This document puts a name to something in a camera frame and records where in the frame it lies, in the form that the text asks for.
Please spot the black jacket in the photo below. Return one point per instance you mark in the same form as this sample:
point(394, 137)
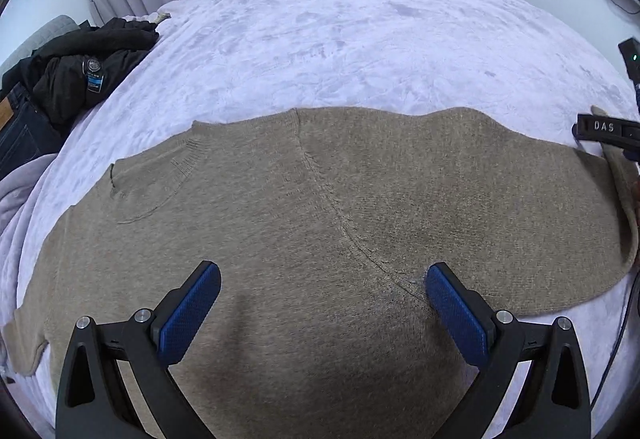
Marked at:
point(80, 69)

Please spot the brown knit sweater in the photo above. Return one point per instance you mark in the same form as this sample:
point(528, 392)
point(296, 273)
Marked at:
point(323, 223)

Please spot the lavender plush bed blanket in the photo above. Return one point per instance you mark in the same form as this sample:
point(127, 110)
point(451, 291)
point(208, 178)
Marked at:
point(219, 62)

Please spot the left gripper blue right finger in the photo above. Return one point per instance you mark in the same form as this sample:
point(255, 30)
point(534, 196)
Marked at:
point(554, 400)

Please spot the lavender folded throw blanket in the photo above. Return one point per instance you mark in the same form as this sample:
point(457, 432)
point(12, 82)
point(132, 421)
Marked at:
point(19, 190)

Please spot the grey quilted headboard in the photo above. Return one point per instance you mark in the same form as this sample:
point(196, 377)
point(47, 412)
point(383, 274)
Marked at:
point(59, 26)

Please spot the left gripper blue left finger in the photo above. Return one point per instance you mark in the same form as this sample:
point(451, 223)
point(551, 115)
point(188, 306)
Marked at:
point(93, 401)

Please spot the dark blue jeans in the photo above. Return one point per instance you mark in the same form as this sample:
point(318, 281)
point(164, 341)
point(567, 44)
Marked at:
point(26, 133)

